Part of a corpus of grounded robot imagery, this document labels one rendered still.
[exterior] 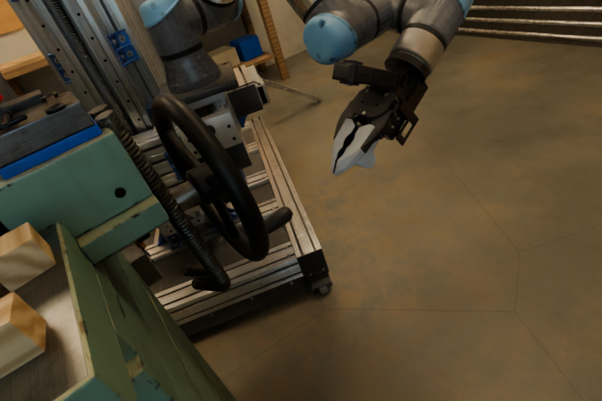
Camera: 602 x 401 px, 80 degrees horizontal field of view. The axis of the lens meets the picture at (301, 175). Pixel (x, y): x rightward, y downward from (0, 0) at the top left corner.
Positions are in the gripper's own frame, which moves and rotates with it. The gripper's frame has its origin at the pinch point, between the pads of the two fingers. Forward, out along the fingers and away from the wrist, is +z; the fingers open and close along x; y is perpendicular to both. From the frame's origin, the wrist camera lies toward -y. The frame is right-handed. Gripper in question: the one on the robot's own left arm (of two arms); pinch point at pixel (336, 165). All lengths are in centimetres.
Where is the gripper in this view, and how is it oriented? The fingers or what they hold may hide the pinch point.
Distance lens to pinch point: 55.1
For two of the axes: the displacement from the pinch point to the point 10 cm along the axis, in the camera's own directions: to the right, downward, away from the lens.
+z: -5.3, 8.5, -0.7
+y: 6.1, 4.3, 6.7
